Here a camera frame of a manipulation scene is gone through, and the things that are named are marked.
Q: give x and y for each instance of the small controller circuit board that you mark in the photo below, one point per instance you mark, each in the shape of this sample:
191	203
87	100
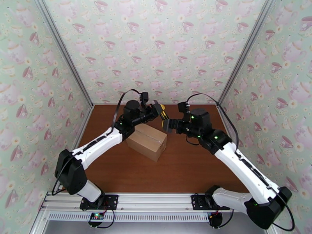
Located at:
96	216
215	220

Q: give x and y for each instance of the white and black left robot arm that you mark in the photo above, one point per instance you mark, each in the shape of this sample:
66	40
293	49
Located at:
97	148

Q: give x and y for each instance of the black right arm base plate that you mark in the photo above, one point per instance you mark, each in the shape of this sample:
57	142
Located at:
197	201

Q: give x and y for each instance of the brown cardboard express box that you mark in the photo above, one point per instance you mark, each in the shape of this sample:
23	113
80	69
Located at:
146	140

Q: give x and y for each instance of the aluminium corner post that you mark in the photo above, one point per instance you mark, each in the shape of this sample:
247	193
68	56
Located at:
65	51
245	51

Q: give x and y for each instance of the thin aluminium wall strip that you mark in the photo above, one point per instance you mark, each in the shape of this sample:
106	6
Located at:
207	103

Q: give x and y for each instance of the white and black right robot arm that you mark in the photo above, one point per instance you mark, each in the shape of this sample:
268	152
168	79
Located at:
243	165

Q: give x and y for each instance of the aluminium side rail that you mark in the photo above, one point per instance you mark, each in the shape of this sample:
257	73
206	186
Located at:
226	127
82	123

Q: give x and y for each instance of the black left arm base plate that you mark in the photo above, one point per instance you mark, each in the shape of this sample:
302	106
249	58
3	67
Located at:
113	201

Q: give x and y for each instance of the aluminium frame rail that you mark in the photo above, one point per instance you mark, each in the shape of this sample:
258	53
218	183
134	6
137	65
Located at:
151	200

